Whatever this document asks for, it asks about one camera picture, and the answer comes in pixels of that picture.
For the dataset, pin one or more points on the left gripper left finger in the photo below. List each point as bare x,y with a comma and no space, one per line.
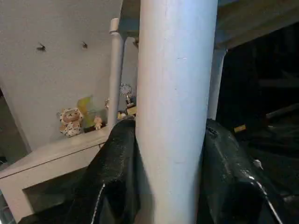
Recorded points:
109,175

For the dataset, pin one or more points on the small pale doll figurine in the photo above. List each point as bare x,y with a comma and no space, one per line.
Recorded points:
98,122

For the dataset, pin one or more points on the spotted plush bear toy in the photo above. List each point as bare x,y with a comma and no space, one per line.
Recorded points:
70,121

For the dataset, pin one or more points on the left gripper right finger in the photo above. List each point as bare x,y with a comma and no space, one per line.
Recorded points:
226,175

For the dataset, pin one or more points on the green yellow plastic ornament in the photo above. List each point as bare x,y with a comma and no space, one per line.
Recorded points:
87,109

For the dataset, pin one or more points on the gold trophy round top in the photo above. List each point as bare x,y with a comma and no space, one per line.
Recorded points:
127,93

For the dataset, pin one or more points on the dark wall hook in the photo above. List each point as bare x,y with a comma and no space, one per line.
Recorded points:
40,47
84,45

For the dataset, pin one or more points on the small yellow label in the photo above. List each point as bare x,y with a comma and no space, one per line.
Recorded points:
239,128

